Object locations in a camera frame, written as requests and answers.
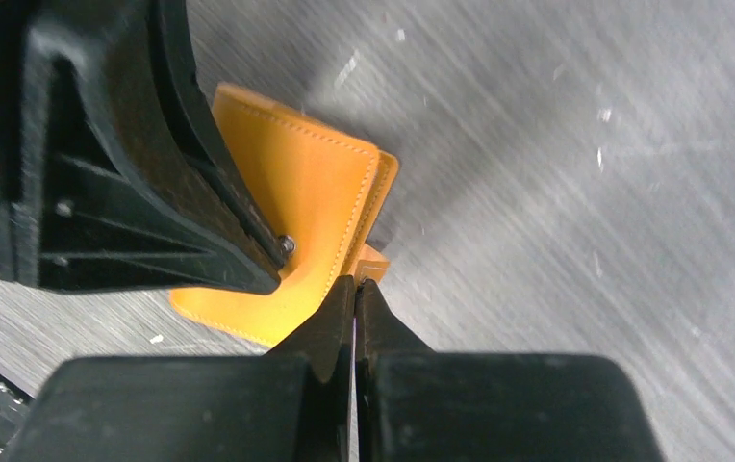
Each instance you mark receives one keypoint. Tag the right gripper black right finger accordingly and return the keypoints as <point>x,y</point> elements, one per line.
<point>417,404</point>

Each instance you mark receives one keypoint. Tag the orange leather card holder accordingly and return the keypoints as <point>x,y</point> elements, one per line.
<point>315,184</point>

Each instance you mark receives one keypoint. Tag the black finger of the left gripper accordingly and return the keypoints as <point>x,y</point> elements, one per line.
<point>113,174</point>

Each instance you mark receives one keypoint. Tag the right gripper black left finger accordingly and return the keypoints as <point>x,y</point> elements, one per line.
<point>289,404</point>

